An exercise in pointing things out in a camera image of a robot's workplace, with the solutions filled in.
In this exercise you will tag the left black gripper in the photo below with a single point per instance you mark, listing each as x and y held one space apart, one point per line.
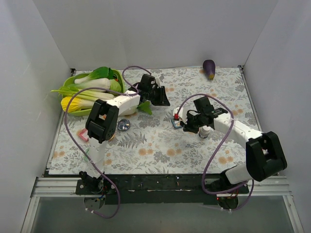
157 95

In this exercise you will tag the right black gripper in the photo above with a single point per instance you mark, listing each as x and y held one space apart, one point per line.
190 123

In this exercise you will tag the white cap pill bottle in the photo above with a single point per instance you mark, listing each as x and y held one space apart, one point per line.
204 132

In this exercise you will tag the blue rectangular pill box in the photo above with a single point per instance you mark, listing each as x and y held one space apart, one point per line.
176 124

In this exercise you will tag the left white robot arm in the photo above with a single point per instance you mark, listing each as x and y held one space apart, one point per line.
102 122

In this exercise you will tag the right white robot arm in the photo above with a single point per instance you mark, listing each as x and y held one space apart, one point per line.
264 156

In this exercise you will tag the white radish with leaves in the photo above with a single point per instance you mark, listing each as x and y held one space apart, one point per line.
144 107

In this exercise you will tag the dark blue round pill case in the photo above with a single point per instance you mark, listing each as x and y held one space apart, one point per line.
123 124

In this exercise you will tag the floral table mat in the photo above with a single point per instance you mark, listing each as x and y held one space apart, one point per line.
153 145

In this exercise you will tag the light green cabbage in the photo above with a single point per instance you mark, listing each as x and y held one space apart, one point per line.
115 87

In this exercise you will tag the purple eggplant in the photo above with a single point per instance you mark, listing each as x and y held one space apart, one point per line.
209 68

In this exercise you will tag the green bok choy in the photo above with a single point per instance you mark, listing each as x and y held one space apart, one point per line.
101 72

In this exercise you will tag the pink rectangular pill box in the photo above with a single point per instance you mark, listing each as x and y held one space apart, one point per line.
83 135

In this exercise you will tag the green plastic basket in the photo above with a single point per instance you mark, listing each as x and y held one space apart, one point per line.
70 80

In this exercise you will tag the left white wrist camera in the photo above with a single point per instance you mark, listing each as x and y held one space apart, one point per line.
159 80

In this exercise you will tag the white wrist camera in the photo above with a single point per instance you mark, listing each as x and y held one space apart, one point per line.
180 114
159 80

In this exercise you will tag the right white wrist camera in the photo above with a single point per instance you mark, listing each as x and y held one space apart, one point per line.
180 114

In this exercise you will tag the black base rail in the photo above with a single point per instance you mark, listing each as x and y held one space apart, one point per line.
145 188

